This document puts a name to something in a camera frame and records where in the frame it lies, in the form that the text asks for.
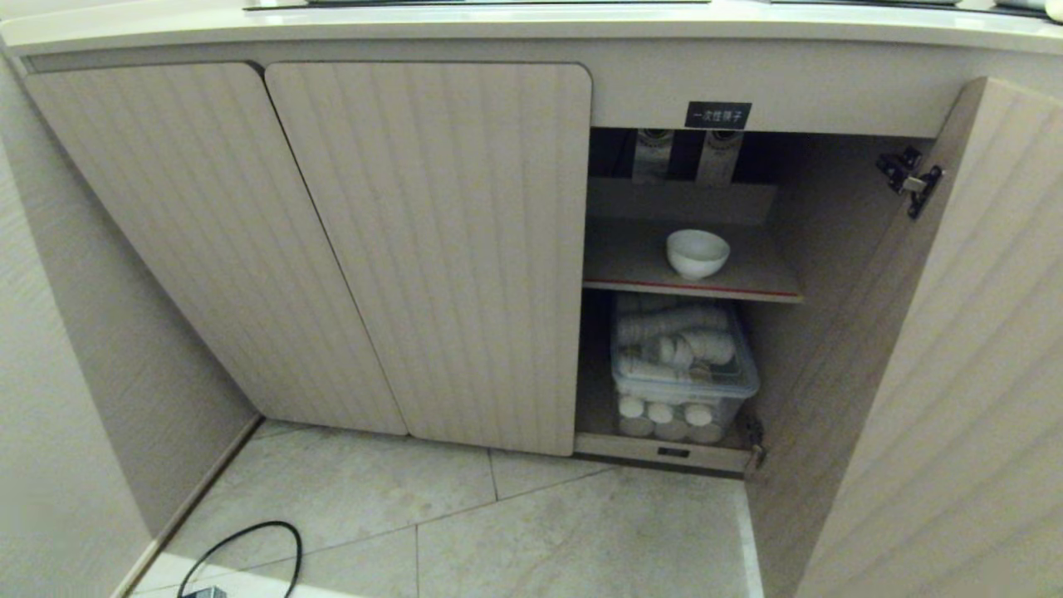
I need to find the beige ribbed cabinet door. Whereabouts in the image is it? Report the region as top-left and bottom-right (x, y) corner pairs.
(264, 62), (593, 457)
(745, 77), (1063, 598)
(24, 62), (409, 437)

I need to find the wooden cabinet shelf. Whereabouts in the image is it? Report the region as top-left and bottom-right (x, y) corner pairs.
(582, 218), (805, 304)

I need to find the stack of white paper cups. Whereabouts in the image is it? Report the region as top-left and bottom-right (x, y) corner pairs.
(659, 331), (737, 367)
(616, 306), (730, 345)

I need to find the clear plastic storage bin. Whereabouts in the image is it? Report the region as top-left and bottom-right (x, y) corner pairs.
(610, 294), (761, 444)

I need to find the white ceramic bowl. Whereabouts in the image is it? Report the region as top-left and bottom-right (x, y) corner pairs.
(666, 229), (732, 280)

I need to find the paper chopstick sleeve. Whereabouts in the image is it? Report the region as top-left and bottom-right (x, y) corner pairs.
(632, 128), (674, 184)
(697, 130), (744, 188)

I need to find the black label sticker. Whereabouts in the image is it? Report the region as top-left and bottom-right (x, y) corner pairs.
(685, 102), (752, 130)

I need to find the black metal door hinge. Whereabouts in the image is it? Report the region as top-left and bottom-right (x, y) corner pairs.
(743, 415), (767, 476)
(876, 147), (945, 221)

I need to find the white countertop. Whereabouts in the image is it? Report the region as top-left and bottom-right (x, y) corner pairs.
(0, 0), (1063, 57)

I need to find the black cable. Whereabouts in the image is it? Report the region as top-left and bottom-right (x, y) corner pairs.
(177, 521), (303, 598)

